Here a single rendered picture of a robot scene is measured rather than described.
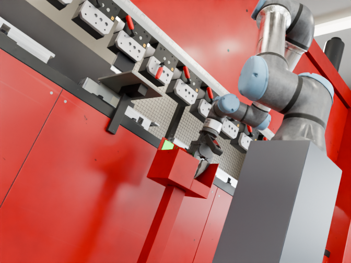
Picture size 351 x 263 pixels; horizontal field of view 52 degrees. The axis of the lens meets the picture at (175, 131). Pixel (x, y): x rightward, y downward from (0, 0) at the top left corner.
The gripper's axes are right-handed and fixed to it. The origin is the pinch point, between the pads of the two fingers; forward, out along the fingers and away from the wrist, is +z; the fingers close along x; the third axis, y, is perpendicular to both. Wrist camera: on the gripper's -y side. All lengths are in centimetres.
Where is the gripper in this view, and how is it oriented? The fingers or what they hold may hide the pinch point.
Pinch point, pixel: (194, 175)
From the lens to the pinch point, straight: 145.2
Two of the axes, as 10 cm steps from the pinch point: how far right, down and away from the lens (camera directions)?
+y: -5.2, 0.0, 8.5
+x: -7.5, -4.6, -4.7
